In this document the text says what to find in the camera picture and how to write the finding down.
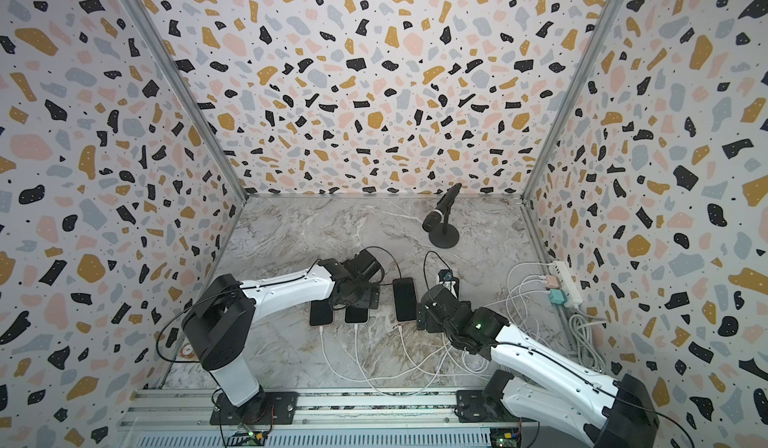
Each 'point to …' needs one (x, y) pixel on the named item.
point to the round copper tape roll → (187, 350)
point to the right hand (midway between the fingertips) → (433, 311)
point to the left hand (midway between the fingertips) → (367, 298)
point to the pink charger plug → (552, 282)
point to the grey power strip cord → (588, 353)
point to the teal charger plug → (557, 296)
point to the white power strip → (567, 284)
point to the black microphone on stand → (443, 234)
